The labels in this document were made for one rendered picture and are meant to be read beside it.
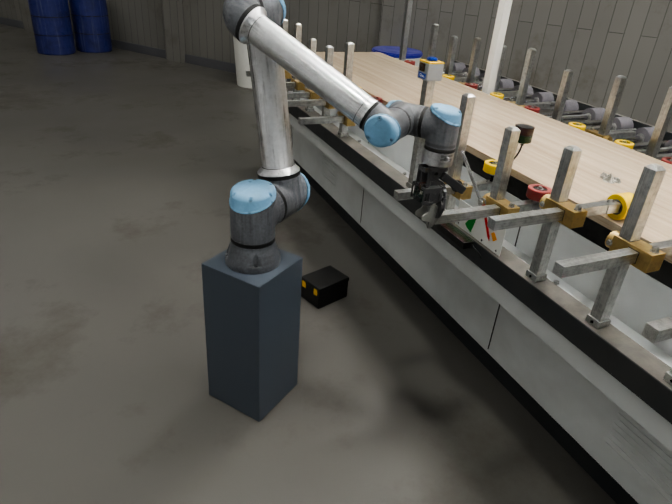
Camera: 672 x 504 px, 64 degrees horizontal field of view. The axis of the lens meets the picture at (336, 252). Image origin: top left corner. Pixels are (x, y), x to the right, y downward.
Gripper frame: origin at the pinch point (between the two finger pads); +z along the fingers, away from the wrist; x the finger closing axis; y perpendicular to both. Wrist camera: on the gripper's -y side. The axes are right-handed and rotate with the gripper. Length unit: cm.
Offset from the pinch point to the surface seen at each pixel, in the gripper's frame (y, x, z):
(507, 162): -26.8, -2.3, -18.2
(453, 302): -49, -38, 64
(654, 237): -50, 38, -9
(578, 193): -53, 6, -9
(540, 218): -16.6, 26.5, -12.6
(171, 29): -25, -720, 36
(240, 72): -81, -552, 62
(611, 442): -49, 52, 60
